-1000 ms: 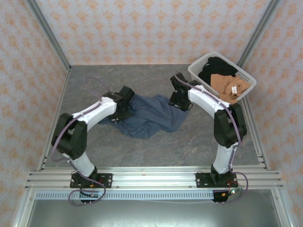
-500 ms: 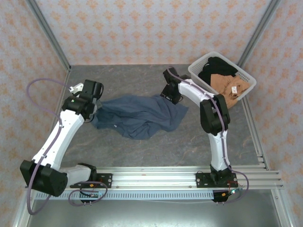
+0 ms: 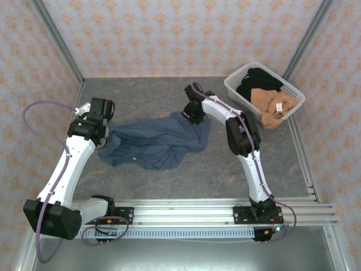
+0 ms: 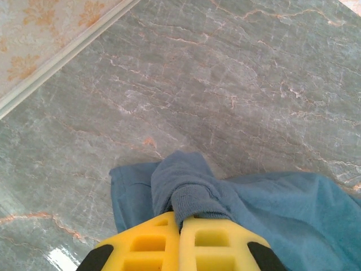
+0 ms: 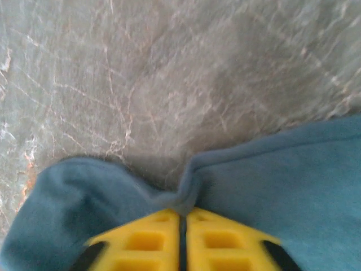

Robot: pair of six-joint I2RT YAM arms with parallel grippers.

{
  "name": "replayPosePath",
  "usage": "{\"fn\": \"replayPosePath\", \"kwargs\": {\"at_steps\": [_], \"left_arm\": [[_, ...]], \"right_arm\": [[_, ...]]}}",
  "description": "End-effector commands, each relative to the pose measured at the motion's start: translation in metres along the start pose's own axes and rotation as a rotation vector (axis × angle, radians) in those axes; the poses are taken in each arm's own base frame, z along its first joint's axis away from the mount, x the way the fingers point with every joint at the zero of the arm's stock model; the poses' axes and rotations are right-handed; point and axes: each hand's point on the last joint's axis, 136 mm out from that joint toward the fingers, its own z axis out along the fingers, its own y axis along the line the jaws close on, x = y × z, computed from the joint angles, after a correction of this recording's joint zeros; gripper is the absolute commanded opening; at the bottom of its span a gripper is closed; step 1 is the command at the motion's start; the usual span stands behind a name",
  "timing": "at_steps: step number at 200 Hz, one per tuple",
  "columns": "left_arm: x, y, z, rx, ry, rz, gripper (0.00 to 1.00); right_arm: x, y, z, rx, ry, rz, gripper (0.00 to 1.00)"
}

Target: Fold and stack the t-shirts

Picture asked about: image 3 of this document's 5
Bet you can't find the blue t-shirt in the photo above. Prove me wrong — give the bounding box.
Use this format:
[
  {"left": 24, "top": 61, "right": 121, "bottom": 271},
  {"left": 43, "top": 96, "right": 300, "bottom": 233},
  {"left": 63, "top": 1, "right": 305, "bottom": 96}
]
[{"left": 97, "top": 111, "right": 212, "bottom": 171}]

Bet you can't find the white plastic laundry basket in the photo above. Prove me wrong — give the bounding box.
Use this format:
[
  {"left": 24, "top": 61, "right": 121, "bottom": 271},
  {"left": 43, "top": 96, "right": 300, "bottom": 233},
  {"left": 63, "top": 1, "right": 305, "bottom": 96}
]
[{"left": 223, "top": 61, "right": 307, "bottom": 123}]

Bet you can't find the black t-shirt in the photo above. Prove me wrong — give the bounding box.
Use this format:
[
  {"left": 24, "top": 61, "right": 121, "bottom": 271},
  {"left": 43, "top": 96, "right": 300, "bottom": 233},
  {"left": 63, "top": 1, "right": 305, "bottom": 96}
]
[{"left": 236, "top": 67, "right": 285, "bottom": 104}]

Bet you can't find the tan t-shirt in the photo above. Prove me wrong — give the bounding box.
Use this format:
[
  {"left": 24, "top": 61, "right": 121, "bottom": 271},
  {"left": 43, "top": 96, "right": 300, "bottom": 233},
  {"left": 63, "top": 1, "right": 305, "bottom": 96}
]
[{"left": 250, "top": 88, "right": 299, "bottom": 131}]

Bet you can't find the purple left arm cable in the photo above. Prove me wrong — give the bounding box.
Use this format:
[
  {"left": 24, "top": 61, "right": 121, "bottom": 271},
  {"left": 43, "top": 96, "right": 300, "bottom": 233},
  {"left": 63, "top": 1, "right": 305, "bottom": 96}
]
[{"left": 22, "top": 100, "right": 130, "bottom": 264}]

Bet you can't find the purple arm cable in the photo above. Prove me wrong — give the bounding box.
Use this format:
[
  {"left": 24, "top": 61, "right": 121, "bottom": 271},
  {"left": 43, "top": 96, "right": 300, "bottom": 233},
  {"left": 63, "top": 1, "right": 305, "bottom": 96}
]
[
  {"left": 191, "top": 81, "right": 297, "bottom": 244},
  {"left": 22, "top": 100, "right": 130, "bottom": 264}
]

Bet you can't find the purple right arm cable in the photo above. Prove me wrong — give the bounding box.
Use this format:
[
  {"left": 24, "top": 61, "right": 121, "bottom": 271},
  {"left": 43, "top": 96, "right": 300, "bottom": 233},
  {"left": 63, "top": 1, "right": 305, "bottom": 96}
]
[{"left": 191, "top": 81, "right": 297, "bottom": 244}]

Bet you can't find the aluminium frame post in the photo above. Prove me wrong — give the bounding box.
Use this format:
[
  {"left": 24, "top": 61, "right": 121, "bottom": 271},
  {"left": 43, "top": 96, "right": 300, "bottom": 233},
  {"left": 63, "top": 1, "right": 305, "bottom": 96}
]
[
  {"left": 29, "top": 0, "right": 85, "bottom": 85},
  {"left": 281, "top": 0, "right": 337, "bottom": 81}
]

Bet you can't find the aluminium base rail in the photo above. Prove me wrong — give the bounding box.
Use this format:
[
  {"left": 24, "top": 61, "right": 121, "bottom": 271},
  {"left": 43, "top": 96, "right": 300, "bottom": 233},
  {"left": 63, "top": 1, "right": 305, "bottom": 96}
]
[{"left": 70, "top": 197, "right": 339, "bottom": 227}]

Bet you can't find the aluminium side rail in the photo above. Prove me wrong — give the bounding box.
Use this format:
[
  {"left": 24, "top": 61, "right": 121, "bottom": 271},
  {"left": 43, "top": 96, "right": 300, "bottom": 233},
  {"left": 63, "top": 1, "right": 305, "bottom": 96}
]
[{"left": 287, "top": 114, "right": 322, "bottom": 204}]

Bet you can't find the white slotted cable duct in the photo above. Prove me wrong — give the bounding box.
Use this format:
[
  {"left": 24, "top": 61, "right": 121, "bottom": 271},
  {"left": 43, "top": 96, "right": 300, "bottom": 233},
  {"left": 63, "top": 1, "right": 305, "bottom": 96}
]
[{"left": 76, "top": 227, "right": 256, "bottom": 240}]

